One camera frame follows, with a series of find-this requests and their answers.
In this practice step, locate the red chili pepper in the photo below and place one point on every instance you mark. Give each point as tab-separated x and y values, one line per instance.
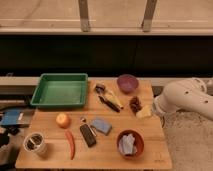
70	139

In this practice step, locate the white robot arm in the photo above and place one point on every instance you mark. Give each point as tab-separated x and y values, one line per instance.
188	94

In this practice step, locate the green plastic tray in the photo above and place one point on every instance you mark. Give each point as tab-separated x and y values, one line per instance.
61	90

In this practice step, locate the small dark brown object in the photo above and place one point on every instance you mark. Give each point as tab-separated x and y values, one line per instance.
100	88

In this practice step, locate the purple bowl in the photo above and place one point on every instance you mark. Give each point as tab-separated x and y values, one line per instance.
127	83

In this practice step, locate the blue sponge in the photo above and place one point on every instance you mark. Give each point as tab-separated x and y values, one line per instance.
101	125

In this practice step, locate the wooden cutting board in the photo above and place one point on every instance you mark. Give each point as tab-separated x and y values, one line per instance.
104	155

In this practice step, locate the yellow cheese wedge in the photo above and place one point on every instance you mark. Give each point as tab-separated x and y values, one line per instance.
144	112

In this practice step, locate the black remote control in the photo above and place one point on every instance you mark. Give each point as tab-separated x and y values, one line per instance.
87	135

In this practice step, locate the orange round fruit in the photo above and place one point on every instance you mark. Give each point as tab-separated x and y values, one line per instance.
63	120

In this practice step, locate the red bowl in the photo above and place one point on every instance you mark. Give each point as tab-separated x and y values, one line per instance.
139	143

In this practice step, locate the crumpled blue-grey cloth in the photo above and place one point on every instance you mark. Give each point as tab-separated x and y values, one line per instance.
126	145

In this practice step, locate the blue box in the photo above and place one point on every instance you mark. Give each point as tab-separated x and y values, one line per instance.
13	117

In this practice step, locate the metal tin can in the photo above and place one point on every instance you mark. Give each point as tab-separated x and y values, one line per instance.
35	143

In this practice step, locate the black handled knife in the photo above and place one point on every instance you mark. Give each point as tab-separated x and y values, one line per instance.
109	104

